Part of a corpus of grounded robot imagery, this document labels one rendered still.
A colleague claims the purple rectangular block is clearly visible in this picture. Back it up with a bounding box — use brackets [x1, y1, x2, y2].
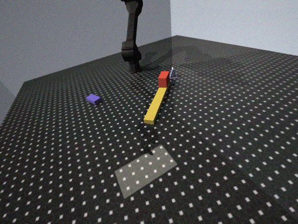
[86, 94, 102, 105]

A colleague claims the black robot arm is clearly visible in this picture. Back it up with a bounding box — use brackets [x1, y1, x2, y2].
[121, 0, 143, 74]

